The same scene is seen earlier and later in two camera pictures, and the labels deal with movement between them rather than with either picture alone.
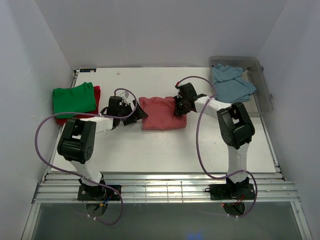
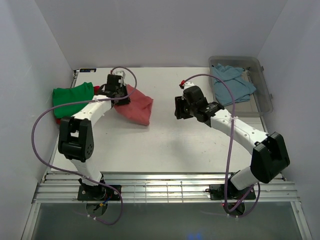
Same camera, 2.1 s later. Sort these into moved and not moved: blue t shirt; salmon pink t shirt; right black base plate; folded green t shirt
Moved: salmon pink t shirt
Not moved: right black base plate; blue t shirt; folded green t shirt
